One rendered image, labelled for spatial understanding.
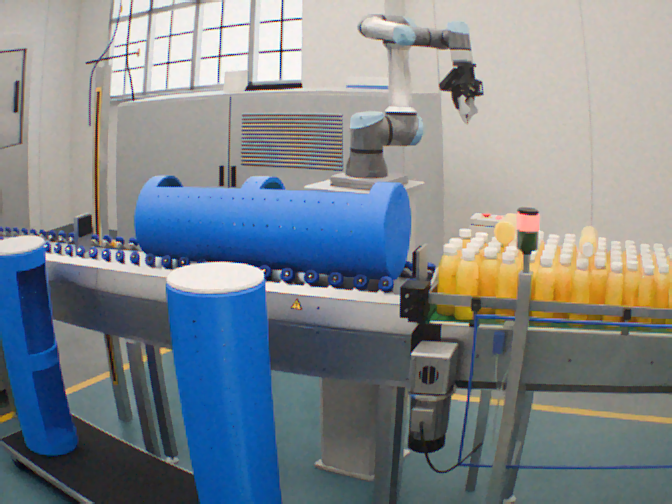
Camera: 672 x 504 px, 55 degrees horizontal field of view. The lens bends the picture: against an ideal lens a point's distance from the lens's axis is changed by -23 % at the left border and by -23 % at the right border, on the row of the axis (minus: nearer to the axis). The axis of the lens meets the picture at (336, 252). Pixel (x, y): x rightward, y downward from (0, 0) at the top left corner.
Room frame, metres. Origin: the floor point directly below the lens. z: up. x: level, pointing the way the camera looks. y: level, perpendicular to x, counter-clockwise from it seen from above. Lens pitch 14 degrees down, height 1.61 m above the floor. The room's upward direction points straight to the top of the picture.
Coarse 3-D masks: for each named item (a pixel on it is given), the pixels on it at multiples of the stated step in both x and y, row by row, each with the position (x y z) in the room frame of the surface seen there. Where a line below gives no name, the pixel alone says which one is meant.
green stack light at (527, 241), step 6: (516, 234) 1.84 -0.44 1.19; (522, 234) 1.82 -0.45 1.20; (528, 234) 1.81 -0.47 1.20; (534, 234) 1.81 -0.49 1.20; (516, 240) 1.84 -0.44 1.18; (522, 240) 1.82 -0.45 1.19; (528, 240) 1.81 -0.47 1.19; (534, 240) 1.81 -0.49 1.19; (516, 246) 1.84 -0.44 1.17; (522, 246) 1.82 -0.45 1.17; (528, 246) 1.81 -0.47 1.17; (534, 246) 1.81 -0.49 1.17
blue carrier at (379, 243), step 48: (144, 192) 2.54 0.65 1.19; (192, 192) 2.47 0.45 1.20; (240, 192) 2.41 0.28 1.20; (288, 192) 2.36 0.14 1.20; (336, 192) 2.32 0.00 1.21; (384, 192) 2.28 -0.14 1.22; (144, 240) 2.51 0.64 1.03; (192, 240) 2.43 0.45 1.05; (240, 240) 2.36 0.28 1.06; (288, 240) 2.30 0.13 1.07; (336, 240) 2.25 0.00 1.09; (384, 240) 2.21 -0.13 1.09
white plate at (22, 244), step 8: (8, 240) 2.56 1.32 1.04; (16, 240) 2.55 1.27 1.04; (24, 240) 2.55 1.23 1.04; (32, 240) 2.54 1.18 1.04; (40, 240) 2.54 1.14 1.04; (0, 248) 2.42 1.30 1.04; (8, 248) 2.41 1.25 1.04; (16, 248) 2.41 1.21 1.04; (24, 248) 2.41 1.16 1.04; (32, 248) 2.42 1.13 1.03
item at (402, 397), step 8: (400, 392) 2.38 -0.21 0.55; (400, 400) 2.38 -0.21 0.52; (400, 408) 2.37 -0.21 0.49; (400, 416) 2.37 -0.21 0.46; (400, 424) 2.37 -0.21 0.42; (400, 432) 2.37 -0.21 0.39; (400, 440) 2.37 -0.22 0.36; (400, 448) 2.37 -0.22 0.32; (392, 456) 2.38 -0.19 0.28; (400, 456) 2.38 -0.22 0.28; (392, 464) 2.38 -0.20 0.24; (400, 464) 2.39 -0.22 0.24; (392, 472) 2.38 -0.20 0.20; (400, 472) 2.40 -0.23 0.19; (392, 480) 2.38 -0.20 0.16; (400, 480) 2.41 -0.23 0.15; (392, 488) 2.38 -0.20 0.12; (392, 496) 2.38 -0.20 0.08
